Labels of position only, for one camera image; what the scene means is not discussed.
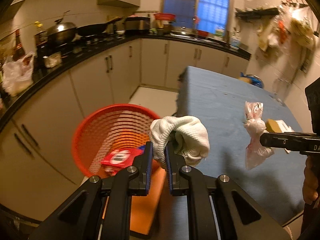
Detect white cloth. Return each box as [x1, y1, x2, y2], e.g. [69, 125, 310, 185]
[149, 116, 210, 169]

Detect pink knotted plastic bag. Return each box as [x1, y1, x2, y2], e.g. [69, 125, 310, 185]
[244, 101, 274, 170]

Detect lower kitchen cabinets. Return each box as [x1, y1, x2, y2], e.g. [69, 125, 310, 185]
[1, 38, 249, 220]

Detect person's right hand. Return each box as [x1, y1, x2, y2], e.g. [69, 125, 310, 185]
[302, 156, 319, 205]

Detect orange stool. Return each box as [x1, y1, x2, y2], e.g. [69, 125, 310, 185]
[130, 160, 166, 238]

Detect red packet in basket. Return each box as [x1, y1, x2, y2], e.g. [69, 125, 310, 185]
[100, 148, 143, 174]

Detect small cardboard box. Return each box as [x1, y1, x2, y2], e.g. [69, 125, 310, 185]
[265, 119, 294, 133]

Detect red plastic mesh basket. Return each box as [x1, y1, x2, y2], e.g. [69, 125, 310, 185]
[71, 103, 160, 178]

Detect blue tablecloth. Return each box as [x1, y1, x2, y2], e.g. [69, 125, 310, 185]
[150, 65, 307, 240]

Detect blue bag behind table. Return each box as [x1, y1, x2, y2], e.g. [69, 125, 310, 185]
[238, 72, 264, 89]

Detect hanging plastic bags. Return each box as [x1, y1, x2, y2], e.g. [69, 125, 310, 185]
[258, 5, 315, 52]

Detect green white carton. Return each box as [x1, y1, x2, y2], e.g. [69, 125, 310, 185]
[214, 25, 225, 41]

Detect steel rice cooker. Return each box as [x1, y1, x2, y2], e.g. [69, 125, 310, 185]
[124, 16, 150, 36]

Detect black countertop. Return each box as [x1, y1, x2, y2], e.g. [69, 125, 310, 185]
[1, 34, 251, 129]

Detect red colander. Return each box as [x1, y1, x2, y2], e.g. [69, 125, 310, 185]
[154, 13, 176, 22]

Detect black frying pan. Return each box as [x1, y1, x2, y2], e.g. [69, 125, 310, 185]
[76, 16, 123, 37]

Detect small clear container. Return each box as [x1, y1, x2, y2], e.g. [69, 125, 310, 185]
[43, 51, 62, 68]

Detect window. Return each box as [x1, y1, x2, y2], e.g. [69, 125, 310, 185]
[162, 0, 230, 34]

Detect white plastic bag on counter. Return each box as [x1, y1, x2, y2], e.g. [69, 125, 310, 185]
[2, 52, 35, 96]

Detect steel wok with lid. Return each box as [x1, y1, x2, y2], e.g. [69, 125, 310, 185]
[47, 10, 76, 47]

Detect oil bottle yellow cap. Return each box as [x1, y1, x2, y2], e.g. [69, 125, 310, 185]
[34, 21, 48, 46]

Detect dark sauce bottle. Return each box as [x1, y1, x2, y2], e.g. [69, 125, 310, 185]
[12, 29, 25, 61]

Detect black wall rack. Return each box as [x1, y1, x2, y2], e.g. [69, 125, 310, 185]
[235, 7, 279, 21]

